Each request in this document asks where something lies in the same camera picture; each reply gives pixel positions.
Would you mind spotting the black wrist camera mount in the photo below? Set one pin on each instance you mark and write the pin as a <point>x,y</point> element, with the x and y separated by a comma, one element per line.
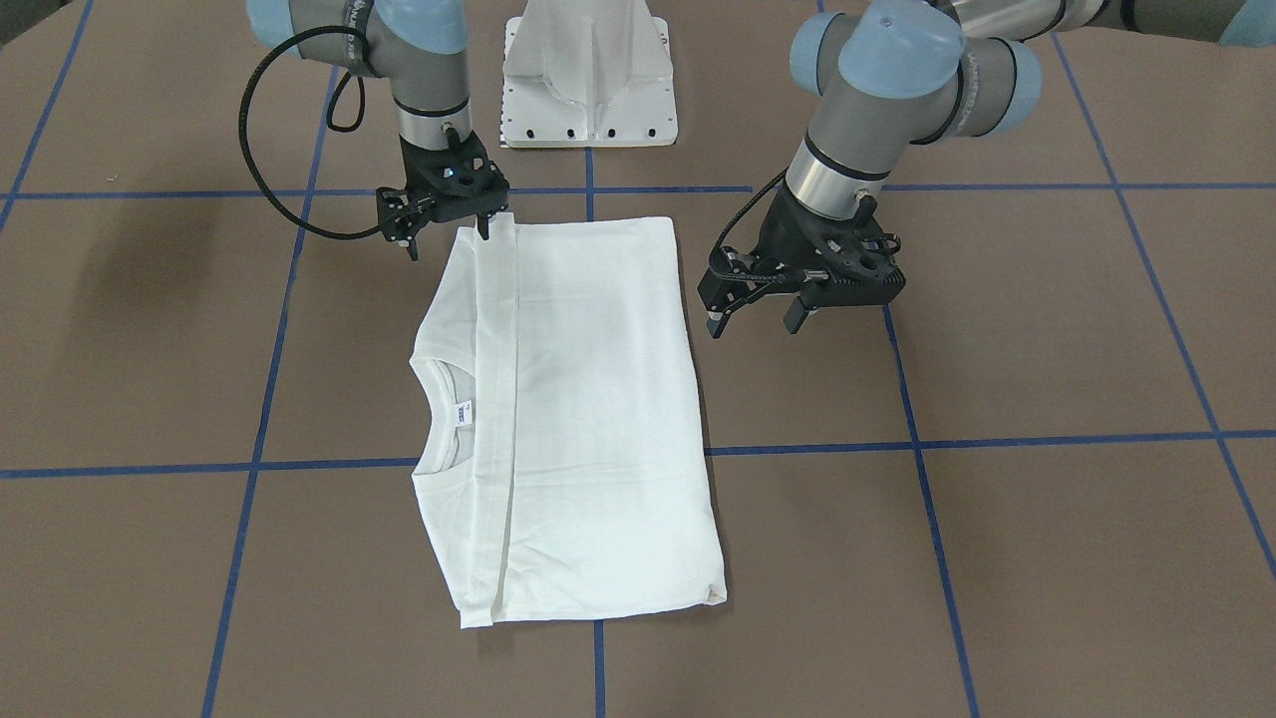
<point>863,260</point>
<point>459,174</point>

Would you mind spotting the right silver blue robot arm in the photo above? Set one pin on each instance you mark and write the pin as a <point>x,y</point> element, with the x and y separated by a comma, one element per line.
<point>420,47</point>

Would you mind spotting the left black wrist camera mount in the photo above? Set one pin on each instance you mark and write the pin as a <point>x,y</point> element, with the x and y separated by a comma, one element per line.
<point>863,260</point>

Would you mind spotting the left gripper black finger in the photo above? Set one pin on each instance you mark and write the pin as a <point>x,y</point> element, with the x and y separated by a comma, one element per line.
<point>718,318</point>

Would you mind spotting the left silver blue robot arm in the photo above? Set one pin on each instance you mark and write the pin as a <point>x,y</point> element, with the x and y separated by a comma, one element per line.
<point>902,74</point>

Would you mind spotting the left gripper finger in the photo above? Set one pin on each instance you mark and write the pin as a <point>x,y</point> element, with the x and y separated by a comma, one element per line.
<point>796,315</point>

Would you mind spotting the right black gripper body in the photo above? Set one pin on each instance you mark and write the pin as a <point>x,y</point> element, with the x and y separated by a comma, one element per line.
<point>413,172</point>

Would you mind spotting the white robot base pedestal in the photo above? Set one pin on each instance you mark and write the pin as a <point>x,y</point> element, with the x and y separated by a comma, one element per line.
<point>588,74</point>

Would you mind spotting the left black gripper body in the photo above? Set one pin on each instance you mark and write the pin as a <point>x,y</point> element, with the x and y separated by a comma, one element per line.
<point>781,234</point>

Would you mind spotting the white printed long-sleeve shirt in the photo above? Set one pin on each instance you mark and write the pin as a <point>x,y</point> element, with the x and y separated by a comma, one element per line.
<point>564,476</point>

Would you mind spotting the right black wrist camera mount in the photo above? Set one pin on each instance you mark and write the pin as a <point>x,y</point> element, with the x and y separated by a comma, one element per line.
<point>459,174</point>

